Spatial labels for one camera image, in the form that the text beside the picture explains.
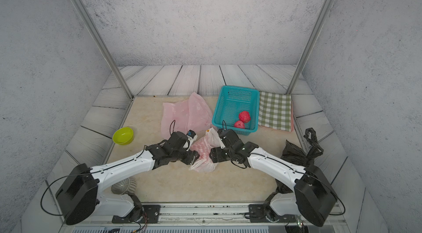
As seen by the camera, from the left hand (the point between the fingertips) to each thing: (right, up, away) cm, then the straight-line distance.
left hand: (197, 154), depth 83 cm
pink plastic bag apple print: (-5, +20, +21) cm, 30 cm away
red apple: (+27, +18, +19) cm, 37 cm away
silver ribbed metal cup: (-30, -11, -9) cm, 34 cm away
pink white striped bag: (+3, +4, +1) cm, 5 cm away
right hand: (+9, 0, -2) cm, 10 cm away
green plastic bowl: (-46, +7, +16) cm, 49 cm away
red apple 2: (+23, +14, +16) cm, 31 cm away
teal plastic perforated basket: (+25, +23, +32) cm, 46 cm away
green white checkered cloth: (+49, +21, +28) cm, 60 cm away
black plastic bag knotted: (+44, +3, -9) cm, 45 cm away
